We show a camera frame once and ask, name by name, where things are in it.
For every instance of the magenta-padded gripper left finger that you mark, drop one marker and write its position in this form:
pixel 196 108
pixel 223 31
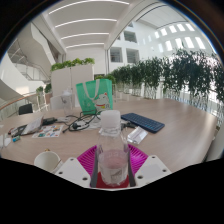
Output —
pixel 71 171

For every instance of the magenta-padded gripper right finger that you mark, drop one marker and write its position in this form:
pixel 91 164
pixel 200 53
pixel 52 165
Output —
pixel 150 170

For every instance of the clear plastic water bottle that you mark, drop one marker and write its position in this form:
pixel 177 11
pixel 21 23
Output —
pixel 113 163

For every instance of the clear plastic package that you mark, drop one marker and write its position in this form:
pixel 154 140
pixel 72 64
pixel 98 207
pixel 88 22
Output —
pixel 137 135

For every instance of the colourful sticker sheet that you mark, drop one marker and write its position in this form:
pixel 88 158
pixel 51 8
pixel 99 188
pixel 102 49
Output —
pixel 47 131

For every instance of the black charger block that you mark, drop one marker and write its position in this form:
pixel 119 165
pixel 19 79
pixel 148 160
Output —
pixel 49 121

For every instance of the small blue tube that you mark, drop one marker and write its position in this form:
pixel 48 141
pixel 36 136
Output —
pixel 16 139

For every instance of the tall clear drinking bottle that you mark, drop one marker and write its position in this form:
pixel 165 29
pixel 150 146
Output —
pixel 67 103

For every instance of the green tote bag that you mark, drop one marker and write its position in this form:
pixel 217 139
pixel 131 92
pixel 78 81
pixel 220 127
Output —
pixel 90 96

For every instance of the black chair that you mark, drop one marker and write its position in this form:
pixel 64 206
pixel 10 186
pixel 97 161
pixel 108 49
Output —
pixel 25 109

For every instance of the potted green plant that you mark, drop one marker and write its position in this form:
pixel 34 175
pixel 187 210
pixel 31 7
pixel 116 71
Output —
pixel 48 88

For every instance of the white cabinet topped with plants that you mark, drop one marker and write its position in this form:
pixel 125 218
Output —
pixel 71 83

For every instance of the row of green hedge plants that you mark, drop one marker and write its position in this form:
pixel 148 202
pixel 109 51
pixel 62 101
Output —
pixel 173 73

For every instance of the ceiling light strips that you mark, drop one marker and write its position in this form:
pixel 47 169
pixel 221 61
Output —
pixel 86 20

